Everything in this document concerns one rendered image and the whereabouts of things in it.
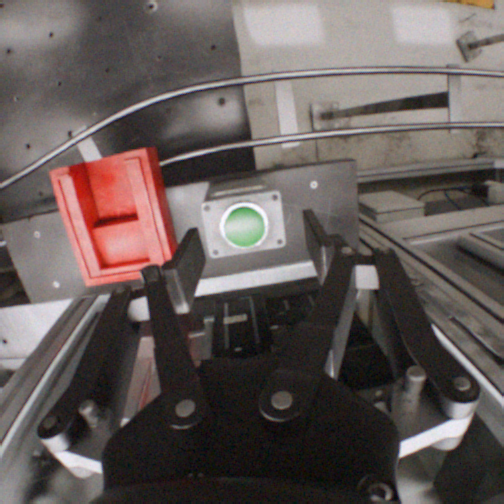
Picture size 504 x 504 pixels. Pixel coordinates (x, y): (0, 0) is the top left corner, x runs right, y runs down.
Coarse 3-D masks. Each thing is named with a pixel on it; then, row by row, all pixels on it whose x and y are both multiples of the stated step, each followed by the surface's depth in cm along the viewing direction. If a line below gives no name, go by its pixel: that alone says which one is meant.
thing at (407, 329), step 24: (384, 264) 14; (384, 288) 12; (408, 288) 12; (384, 312) 12; (408, 312) 10; (384, 336) 12; (408, 336) 9; (432, 336) 9; (408, 360) 9; (432, 360) 8; (456, 360) 8; (432, 384) 7; (456, 384) 7; (456, 408) 7
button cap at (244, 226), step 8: (240, 208) 28; (248, 208) 28; (232, 216) 28; (240, 216) 28; (248, 216) 28; (256, 216) 28; (224, 224) 29; (232, 224) 29; (240, 224) 29; (248, 224) 29; (256, 224) 29; (264, 224) 29; (232, 232) 29; (240, 232) 29; (248, 232) 29; (256, 232) 29; (264, 232) 29; (232, 240) 29; (240, 240) 29; (248, 240) 29; (256, 240) 29
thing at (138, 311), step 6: (162, 264) 19; (162, 270) 19; (168, 288) 17; (138, 294) 16; (144, 294) 16; (132, 300) 16; (138, 300) 16; (144, 300) 16; (132, 306) 16; (138, 306) 16; (144, 306) 16; (132, 312) 16; (138, 312) 16; (144, 312) 16; (132, 318) 16; (138, 318) 16; (144, 318) 16
